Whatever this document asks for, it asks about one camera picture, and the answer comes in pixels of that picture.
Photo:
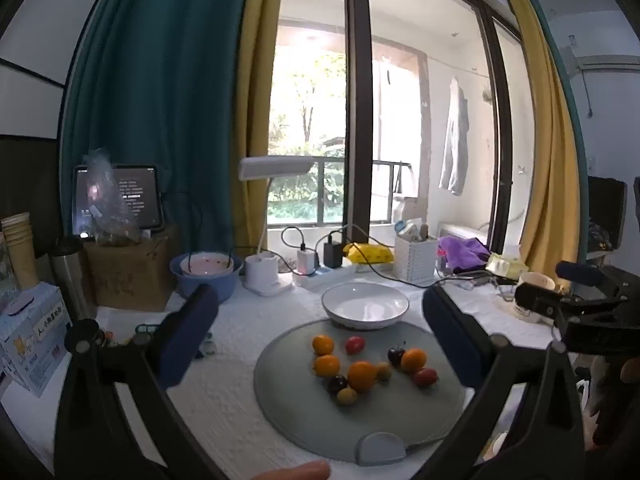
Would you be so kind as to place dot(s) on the blue plastic bowl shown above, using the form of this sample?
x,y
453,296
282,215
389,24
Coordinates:
x,y
220,285

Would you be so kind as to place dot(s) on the blue tissue carton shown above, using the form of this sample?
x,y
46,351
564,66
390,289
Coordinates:
x,y
30,345

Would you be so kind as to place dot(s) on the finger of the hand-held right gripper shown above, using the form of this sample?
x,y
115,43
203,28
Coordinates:
x,y
580,272
537,300

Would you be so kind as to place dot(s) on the stack of paper cups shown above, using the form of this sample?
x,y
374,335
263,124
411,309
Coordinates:
x,y
19,250

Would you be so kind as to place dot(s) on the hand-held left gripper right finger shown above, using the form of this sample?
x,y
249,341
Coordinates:
x,y
450,340

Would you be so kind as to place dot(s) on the round grey tray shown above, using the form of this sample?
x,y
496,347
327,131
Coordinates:
x,y
310,425

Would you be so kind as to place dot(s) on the black charger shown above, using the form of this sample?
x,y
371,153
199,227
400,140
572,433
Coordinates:
x,y
333,255

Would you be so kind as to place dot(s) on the white power strip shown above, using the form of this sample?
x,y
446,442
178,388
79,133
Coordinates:
x,y
325,275

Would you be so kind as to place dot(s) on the yellow curtain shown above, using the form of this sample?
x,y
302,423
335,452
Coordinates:
x,y
255,110
545,160

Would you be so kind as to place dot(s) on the black monitor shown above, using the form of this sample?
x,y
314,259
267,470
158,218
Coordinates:
x,y
605,215

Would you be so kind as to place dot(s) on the yellow packet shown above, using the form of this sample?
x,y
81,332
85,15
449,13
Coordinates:
x,y
370,254

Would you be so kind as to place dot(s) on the clear plastic bag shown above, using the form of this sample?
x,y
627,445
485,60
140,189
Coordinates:
x,y
107,195

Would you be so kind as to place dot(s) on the white plastic basket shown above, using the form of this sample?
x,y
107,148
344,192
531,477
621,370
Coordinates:
x,y
415,262

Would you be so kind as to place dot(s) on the white plate with dark rim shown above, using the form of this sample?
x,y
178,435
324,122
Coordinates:
x,y
365,305

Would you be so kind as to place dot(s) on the steel thermos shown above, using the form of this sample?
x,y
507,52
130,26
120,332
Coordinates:
x,y
67,275

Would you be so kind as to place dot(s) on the white charger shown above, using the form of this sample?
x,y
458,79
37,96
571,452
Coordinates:
x,y
306,261

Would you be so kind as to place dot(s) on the white textured tablecloth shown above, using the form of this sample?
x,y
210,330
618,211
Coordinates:
x,y
225,400

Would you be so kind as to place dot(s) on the black tablet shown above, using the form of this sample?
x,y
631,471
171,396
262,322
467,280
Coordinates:
x,y
140,195

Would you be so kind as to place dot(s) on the white mug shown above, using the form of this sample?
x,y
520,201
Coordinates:
x,y
537,278

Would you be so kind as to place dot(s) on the balcony railing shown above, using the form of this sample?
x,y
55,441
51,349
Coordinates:
x,y
330,190

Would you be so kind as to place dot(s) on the orange mandarin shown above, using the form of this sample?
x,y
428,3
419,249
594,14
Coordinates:
x,y
361,376
413,360
326,365
323,344

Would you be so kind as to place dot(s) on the hanging grey garment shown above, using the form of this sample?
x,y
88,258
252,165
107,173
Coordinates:
x,y
455,140

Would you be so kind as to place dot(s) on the yellow-green tissue pack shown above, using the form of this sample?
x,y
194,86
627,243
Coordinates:
x,y
507,265

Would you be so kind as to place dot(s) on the teal curtain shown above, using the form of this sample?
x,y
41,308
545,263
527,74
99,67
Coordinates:
x,y
150,85

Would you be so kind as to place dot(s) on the purple cloth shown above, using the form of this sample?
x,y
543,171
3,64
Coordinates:
x,y
465,252

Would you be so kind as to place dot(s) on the dark window frame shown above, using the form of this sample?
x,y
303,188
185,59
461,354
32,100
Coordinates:
x,y
357,85

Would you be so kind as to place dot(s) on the small yellow-green fruit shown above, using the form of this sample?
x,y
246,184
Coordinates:
x,y
346,396
384,371

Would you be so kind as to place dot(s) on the dark cherry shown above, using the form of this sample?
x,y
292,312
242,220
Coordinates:
x,y
336,384
396,355

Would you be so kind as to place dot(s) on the red cherry tomato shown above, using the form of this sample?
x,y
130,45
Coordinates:
x,y
425,377
355,344

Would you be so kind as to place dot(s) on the person's left hand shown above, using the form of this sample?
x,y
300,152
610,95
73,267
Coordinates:
x,y
295,472

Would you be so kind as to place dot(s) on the brown cardboard box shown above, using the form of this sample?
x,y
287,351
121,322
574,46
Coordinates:
x,y
130,275

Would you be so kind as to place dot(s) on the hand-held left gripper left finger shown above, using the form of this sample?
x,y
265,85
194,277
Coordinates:
x,y
190,335

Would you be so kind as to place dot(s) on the white desk lamp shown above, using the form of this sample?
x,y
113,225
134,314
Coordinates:
x,y
262,275

